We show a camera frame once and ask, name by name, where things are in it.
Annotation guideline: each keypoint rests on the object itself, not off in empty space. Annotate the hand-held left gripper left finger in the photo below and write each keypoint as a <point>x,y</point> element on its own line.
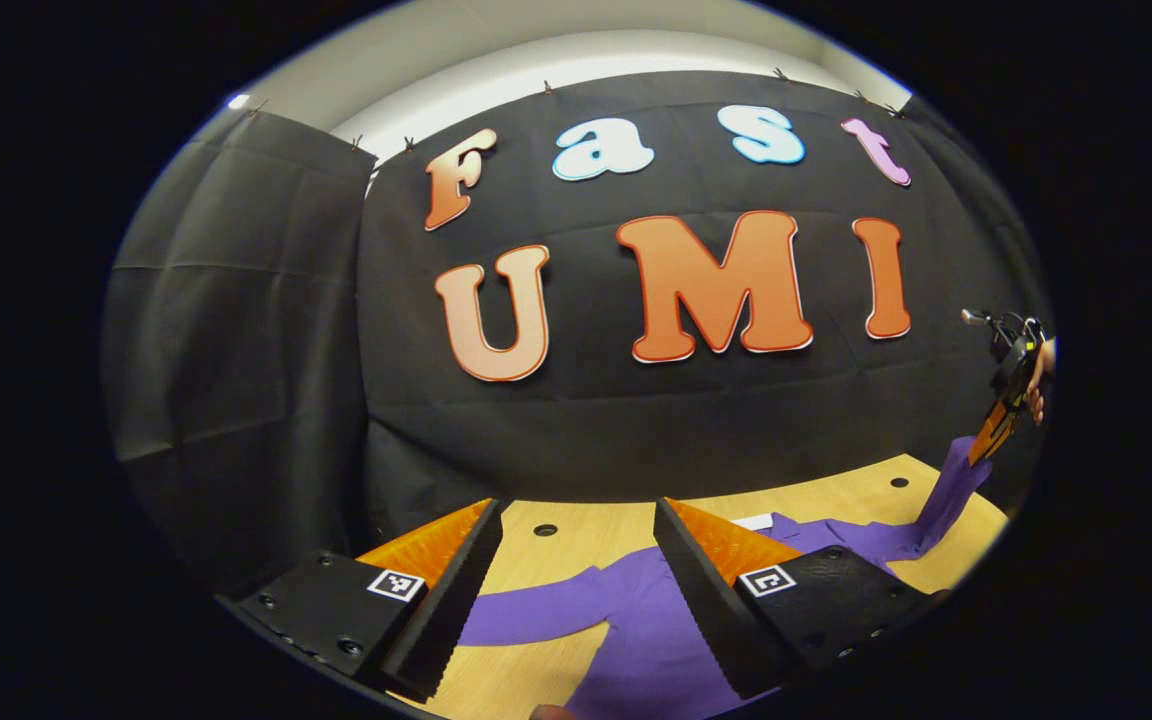
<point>461,600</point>

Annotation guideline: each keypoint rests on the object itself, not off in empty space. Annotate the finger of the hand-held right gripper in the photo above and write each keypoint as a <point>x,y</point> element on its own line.
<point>996,430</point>

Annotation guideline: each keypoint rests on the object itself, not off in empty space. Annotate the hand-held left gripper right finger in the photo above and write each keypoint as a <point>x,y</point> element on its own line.
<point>701,600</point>

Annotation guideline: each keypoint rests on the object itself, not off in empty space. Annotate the purple shirt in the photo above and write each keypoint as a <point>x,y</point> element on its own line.
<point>656,620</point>

